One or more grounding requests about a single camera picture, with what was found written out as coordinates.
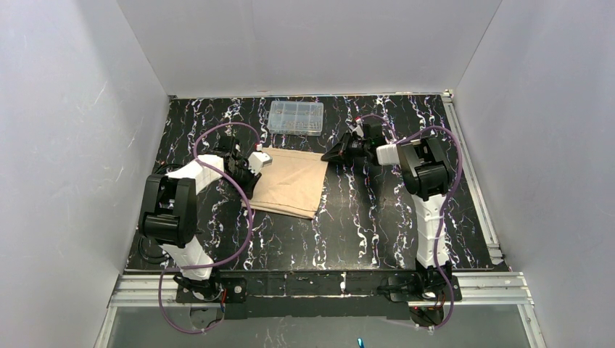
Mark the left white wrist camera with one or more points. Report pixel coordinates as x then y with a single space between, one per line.
257 161

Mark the aluminium frame rail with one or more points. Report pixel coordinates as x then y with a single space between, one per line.
477 288

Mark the beige cloth napkin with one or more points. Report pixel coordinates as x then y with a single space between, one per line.
292 185

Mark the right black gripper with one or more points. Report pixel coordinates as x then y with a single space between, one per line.
349 146

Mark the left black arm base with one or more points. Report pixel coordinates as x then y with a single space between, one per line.
226 290

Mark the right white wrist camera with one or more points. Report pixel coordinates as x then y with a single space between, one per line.
357 128

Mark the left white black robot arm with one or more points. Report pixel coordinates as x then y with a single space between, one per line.
168 213

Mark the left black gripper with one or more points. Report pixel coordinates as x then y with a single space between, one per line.
244 172

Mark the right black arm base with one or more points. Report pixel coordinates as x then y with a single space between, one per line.
413 287

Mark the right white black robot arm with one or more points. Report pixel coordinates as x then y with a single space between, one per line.
425 170

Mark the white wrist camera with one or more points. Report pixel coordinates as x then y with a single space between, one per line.
257 161
357 128

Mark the clear plastic screw box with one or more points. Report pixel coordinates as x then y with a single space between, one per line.
296 118

